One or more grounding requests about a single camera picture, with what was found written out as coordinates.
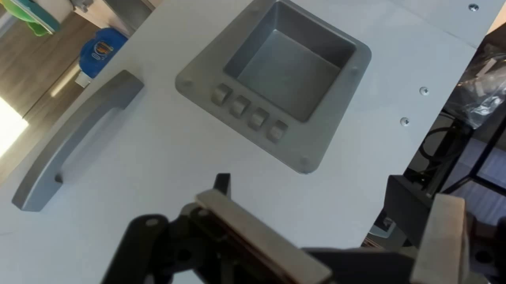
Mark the blue toy package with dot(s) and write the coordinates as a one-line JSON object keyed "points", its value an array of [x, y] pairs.
{"points": [[100, 49]]}

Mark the grey square tray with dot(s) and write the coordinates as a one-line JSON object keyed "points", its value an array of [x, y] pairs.
{"points": [[289, 68]]}

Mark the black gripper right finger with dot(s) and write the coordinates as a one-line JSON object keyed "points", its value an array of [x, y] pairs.
{"points": [[443, 237]]}

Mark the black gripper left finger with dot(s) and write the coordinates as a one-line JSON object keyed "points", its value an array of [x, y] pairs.
{"points": [[247, 237]]}

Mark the white toy fridge door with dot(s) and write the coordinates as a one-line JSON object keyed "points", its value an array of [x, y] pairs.
{"points": [[158, 147]]}

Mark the green toy item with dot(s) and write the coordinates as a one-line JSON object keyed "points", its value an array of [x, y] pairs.
{"points": [[32, 16]]}

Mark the clear plastic bag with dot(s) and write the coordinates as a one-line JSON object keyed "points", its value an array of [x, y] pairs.
{"points": [[484, 84]]}

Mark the black metal rack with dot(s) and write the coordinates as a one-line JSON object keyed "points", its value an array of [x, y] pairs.
{"points": [[474, 167]]}

